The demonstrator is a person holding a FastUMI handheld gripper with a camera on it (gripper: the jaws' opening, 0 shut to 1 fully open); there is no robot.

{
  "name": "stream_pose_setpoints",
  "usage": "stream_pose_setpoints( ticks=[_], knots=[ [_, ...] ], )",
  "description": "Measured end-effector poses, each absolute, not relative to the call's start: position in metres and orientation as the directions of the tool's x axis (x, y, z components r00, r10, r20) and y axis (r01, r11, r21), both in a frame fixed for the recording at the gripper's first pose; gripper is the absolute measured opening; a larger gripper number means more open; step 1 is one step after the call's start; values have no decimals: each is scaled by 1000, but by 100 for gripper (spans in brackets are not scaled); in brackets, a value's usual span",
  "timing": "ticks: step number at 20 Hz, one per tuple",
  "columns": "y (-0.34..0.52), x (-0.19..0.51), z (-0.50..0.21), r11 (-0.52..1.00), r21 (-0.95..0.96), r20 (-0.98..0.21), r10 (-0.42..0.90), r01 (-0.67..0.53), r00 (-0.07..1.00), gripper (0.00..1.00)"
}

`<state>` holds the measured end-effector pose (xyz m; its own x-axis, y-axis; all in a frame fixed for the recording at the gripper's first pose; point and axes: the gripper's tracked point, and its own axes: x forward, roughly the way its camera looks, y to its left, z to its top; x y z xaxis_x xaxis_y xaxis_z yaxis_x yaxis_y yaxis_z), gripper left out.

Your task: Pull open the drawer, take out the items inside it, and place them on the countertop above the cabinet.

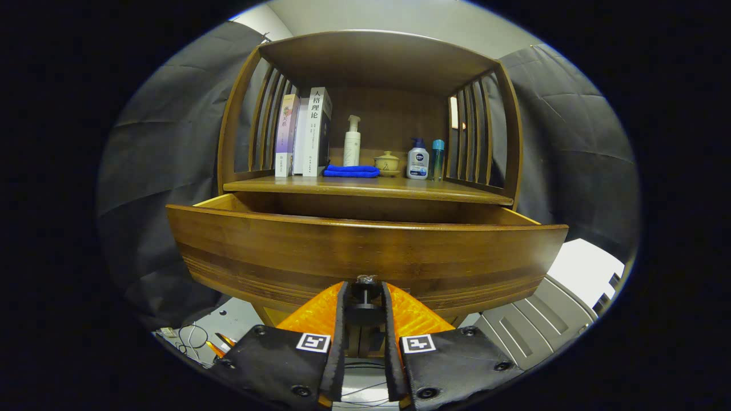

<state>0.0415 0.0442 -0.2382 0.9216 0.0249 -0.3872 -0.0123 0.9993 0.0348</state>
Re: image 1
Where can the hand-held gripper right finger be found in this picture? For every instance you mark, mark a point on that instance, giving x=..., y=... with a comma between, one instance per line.
x=392, y=359

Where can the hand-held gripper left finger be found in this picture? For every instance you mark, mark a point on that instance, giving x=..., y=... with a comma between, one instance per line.
x=340, y=354

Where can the brown wooden drawer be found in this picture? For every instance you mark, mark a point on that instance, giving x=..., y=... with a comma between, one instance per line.
x=365, y=251

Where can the wooden countertop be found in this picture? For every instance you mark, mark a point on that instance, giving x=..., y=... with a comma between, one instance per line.
x=371, y=185

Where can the brown wooden cabinet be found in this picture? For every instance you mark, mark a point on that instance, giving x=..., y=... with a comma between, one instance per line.
x=371, y=57

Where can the grey white plastic box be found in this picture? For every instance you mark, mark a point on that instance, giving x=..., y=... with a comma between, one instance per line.
x=537, y=319

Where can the blue folded cloth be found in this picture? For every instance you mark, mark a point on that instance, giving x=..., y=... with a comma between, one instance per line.
x=351, y=171

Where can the yellow lidded teacup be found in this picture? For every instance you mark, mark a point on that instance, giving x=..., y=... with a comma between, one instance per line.
x=388, y=164

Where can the white blue-capped lotion bottle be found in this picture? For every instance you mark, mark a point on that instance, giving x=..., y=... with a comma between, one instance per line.
x=417, y=162

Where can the teal-capped clear bottle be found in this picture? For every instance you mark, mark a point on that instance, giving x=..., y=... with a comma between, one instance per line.
x=438, y=160

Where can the white pump bottle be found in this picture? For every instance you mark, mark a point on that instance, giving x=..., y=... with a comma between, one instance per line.
x=352, y=148

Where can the thin white book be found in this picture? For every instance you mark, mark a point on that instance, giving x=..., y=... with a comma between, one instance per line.
x=300, y=142

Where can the thick white book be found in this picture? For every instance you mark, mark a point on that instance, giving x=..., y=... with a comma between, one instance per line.
x=313, y=137

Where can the purple book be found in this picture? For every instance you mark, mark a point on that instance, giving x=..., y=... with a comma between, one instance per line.
x=285, y=137

